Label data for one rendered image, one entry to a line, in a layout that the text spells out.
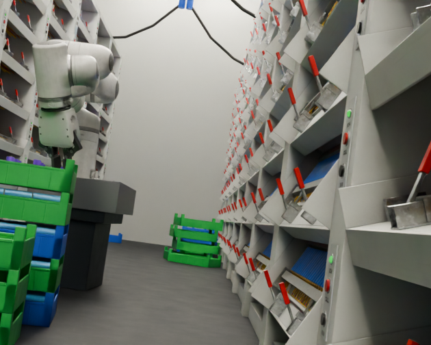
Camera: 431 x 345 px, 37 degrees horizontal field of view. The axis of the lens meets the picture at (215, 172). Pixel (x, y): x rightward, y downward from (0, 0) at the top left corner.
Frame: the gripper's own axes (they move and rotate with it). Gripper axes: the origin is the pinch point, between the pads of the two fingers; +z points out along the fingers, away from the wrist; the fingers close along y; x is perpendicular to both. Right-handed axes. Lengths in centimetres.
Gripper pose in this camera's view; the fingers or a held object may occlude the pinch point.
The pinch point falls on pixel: (61, 163)
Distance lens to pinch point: 176.6
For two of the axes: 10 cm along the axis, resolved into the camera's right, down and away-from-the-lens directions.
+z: 0.2, 9.4, 3.3
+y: -9.3, -1.0, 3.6
